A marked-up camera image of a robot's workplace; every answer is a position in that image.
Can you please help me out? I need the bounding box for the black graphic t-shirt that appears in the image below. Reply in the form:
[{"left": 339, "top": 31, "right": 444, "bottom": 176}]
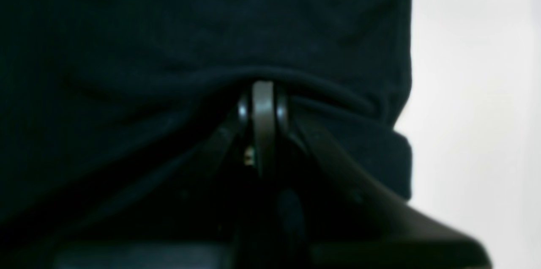
[{"left": 1, "top": 0, "right": 412, "bottom": 269}]

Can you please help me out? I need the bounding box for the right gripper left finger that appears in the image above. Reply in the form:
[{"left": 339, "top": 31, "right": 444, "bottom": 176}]
[{"left": 51, "top": 92, "right": 257, "bottom": 269}]

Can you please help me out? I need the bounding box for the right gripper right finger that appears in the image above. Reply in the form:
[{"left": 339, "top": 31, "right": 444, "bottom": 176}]
[{"left": 253, "top": 81, "right": 492, "bottom": 269}]

